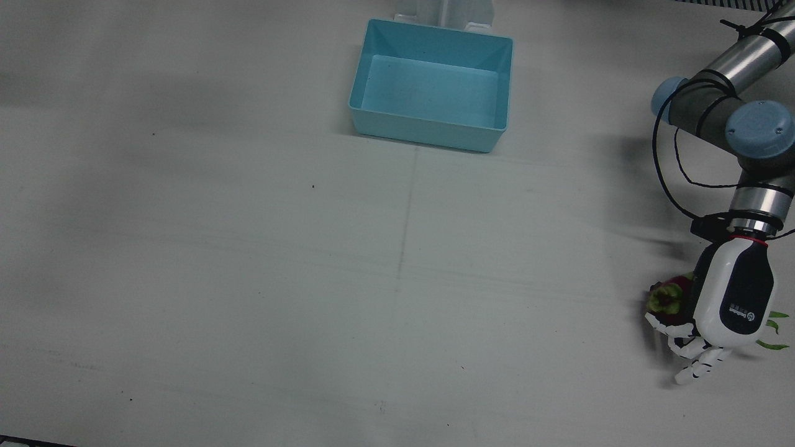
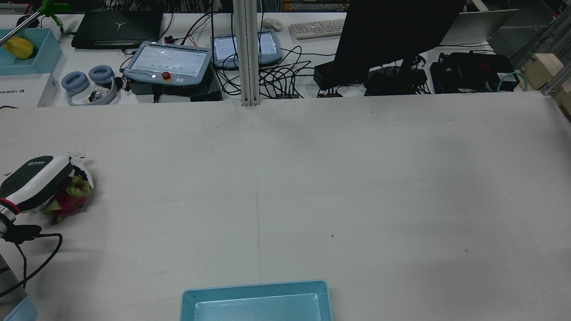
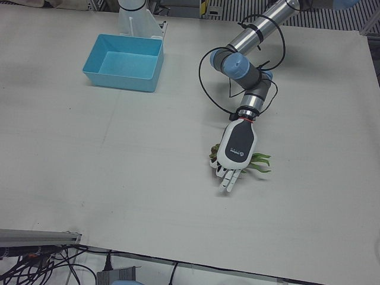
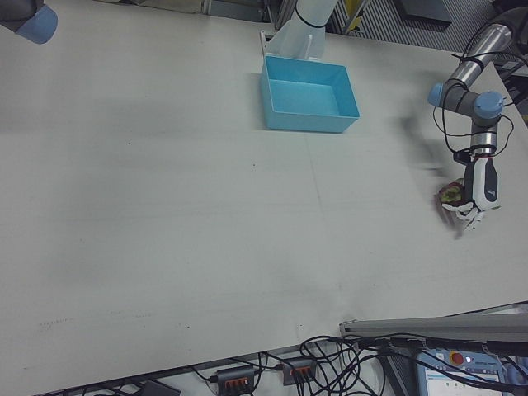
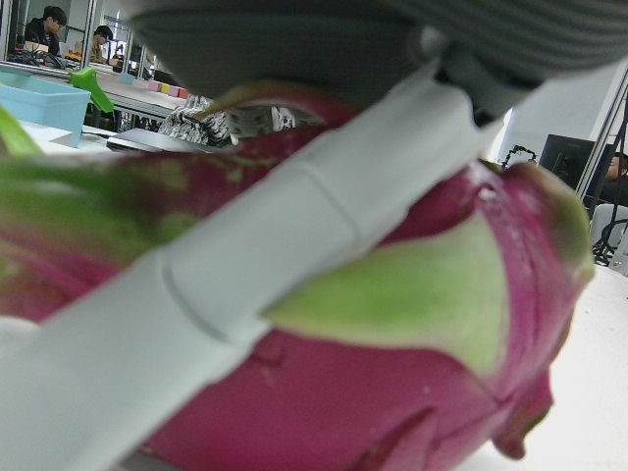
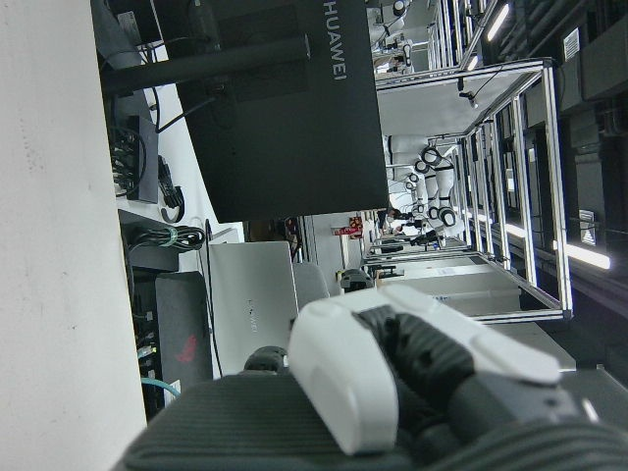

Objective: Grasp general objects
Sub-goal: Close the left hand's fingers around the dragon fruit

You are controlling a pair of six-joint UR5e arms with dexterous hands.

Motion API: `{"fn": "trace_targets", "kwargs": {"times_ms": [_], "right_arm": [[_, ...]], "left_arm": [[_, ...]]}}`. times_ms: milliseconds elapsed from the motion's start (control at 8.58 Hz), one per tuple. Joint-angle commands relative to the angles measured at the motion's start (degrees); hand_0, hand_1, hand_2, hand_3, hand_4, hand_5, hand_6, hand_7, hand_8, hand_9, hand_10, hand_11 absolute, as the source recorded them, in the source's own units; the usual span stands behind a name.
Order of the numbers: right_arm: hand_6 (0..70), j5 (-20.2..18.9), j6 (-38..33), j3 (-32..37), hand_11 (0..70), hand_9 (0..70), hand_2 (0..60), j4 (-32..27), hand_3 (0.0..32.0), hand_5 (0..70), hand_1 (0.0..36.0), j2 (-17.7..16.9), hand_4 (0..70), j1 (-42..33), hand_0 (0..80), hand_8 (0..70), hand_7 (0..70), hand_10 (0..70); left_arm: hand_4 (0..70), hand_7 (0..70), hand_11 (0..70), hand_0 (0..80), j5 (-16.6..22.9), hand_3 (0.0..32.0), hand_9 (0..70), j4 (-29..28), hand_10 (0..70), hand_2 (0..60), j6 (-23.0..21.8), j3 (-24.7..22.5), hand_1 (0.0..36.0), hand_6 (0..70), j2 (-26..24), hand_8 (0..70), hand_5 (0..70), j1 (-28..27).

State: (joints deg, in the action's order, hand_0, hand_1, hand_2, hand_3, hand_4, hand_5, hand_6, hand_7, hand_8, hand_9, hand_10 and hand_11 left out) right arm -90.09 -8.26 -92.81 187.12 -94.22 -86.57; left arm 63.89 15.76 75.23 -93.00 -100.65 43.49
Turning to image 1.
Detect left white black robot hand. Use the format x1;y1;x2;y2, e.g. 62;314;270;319
645;235;776;386

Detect pink green dragon fruit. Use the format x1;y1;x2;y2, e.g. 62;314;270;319
648;272;791;352

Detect light blue plastic bin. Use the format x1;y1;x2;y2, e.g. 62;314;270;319
348;19;514;154

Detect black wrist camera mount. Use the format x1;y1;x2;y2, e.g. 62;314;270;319
691;212;781;244

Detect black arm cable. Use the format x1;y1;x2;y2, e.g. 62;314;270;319
652;0;795;240

